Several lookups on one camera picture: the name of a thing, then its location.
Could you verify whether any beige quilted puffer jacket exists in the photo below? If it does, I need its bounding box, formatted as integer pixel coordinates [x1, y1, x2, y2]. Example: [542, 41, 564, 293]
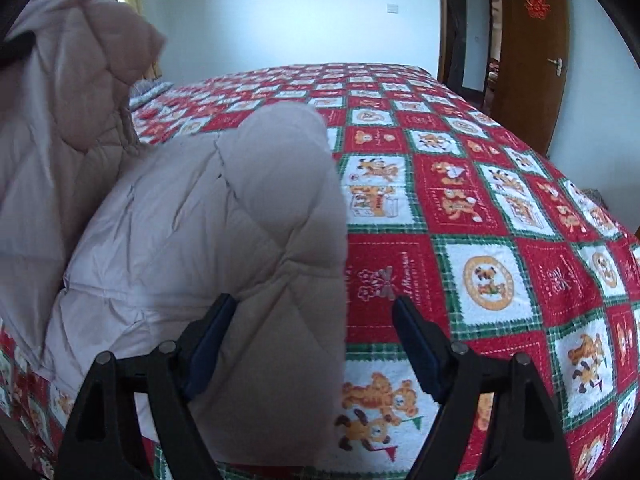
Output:
[1, 0, 347, 466]

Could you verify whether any red patchwork cartoon bedspread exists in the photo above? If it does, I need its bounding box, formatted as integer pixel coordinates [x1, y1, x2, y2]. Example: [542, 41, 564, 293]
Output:
[0, 62, 640, 480]

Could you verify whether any grey cloth on floor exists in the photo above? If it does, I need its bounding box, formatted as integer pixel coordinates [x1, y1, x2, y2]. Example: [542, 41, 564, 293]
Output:
[582, 188, 608, 210]

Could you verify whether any grey striped pillow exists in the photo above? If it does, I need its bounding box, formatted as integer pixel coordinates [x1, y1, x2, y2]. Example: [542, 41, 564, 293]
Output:
[129, 77, 174, 112]

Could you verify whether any brown wooden door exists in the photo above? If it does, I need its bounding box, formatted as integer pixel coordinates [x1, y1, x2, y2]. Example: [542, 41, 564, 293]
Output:
[490, 0, 570, 156]

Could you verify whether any red double happiness decoration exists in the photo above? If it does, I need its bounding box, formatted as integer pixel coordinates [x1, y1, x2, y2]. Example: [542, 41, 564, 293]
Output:
[524, 0, 551, 21]

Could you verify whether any silver door handle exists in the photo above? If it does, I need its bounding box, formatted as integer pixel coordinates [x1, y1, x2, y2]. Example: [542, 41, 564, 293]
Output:
[547, 58, 563, 77]

